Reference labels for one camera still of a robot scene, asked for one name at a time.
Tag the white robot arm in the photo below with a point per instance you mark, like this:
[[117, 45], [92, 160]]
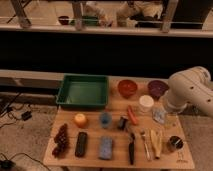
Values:
[[189, 86]]

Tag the green plastic tray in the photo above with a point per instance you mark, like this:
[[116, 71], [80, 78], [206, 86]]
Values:
[[83, 91]]

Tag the blue cup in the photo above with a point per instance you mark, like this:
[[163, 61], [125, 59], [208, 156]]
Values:
[[105, 120]]

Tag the orange carrot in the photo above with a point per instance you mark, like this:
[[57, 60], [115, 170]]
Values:
[[131, 116]]

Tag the white cup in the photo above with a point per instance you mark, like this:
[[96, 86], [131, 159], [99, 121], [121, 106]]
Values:
[[146, 103]]

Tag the orange fruit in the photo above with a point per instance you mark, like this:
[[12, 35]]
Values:
[[80, 120]]

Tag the purple bowl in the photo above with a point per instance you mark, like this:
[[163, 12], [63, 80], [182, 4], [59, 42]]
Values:
[[157, 88]]

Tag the wooden table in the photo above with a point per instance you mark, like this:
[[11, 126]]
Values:
[[180, 160]]

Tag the blue sponge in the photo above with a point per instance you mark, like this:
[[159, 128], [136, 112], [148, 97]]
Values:
[[105, 148]]

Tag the metal spoon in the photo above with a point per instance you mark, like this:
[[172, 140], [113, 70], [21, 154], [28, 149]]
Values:
[[143, 136]]

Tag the green background tray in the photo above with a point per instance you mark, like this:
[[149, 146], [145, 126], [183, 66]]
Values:
[[85, 21]]

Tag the yellow banana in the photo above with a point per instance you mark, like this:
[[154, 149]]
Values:
[[156, 140]]

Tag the red grape bunch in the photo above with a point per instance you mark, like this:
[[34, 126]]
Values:
[[61, 140]]

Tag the person in background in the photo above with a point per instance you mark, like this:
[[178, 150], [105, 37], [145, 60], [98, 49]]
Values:
[[148, 8]]

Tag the dark red background bowl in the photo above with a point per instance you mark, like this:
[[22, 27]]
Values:
[[63, 20]]

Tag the black power adapter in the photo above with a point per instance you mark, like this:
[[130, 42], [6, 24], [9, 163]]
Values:
[[26, 115]]

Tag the dark round tin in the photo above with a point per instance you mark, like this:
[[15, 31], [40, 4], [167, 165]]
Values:
[[175, 143]]

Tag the black handled knife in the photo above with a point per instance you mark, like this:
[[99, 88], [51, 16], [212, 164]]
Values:
[[131, 148]]

